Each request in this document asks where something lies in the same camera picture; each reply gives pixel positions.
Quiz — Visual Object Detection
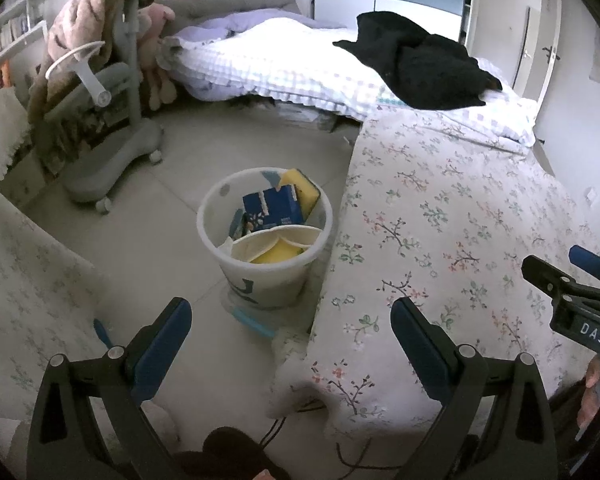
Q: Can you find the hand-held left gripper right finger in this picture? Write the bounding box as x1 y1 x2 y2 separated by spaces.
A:
390 296 561 480

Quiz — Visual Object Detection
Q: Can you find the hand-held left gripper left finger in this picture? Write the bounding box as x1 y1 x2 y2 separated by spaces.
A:
26 297 193 480

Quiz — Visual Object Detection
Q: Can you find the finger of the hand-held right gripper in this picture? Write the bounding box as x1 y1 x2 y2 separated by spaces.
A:
569 245 600 286
521 255 596 306

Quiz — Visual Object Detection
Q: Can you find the white plastic trash bin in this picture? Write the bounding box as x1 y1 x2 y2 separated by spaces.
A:
196 166 335 309

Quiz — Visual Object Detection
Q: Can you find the yellow packet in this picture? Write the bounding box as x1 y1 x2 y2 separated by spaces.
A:
250 241 307 264

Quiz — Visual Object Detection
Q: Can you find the blue printed carton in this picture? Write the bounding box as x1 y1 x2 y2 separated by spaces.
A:
241 184 306 235

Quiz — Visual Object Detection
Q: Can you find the green and yellow sponge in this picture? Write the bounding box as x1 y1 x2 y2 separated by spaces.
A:
278 168 322 221

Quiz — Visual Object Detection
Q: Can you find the person's right hand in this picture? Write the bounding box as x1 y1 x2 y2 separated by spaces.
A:
577 360 600 428

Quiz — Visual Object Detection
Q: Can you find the small blue plastic piece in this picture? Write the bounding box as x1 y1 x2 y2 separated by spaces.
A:
92 317 113 351

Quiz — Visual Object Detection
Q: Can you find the light blue plastic strip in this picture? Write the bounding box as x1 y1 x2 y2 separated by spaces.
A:
220 290 281 341

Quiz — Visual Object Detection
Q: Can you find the floral bed sheet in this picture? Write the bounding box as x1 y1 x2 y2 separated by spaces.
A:
307 110 600 441

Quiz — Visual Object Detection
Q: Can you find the cream paper tray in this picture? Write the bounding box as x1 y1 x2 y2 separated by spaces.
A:
230 225 323 266

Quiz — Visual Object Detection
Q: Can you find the floral cloth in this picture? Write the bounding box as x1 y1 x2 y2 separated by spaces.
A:
0 180 112 423

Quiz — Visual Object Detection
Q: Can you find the grey rolling chair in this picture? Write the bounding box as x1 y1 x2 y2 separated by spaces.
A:
27 0 166 213

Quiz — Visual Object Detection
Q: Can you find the black clothing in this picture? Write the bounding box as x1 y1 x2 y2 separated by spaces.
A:
332 11 503 110

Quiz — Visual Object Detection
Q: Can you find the brown plush toy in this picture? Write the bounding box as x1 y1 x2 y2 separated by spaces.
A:
147 65 179 112

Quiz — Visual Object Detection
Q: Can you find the white door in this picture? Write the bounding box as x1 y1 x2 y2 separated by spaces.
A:
467 0 562 101

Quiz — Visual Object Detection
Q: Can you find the cream knitted cloth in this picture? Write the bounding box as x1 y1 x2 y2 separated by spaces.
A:
0 87 32 187

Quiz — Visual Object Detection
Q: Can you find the checked quilt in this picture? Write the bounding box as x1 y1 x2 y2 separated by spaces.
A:
162 8 538 156

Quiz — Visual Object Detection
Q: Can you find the pink plush toy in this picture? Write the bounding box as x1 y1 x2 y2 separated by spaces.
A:
139 4 177 111

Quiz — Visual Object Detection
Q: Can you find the white and blue wardrobe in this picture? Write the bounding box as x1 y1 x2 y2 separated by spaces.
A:
312 0 468 48

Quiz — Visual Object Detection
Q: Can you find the grey bed headboard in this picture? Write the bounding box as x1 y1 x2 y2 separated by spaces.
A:
152 0 301 41

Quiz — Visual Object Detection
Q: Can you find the white bookshelf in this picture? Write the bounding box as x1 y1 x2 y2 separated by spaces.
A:
0 0 48 92

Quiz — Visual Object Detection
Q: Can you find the black cable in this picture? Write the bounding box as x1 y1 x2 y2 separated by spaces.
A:
257 400 376 471

